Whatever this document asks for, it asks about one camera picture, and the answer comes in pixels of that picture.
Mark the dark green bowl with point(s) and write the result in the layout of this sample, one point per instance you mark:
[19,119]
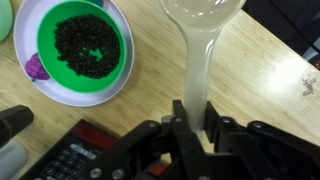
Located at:
[50,50]

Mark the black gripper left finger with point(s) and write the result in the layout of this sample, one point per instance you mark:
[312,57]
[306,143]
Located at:
[183,130]

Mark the purple toy grapes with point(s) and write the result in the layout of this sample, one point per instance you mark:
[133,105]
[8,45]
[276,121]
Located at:
[36,68]

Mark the red and black microwave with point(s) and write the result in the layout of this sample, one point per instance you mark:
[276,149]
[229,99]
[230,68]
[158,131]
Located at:
[80,150]

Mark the lavender round plate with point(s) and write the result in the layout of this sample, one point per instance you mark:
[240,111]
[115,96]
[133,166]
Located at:
[26,36]

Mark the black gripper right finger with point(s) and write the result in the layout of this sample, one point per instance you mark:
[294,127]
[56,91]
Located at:
[216,133]

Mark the wooden spoon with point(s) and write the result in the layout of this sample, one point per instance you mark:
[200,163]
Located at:
[198,66]

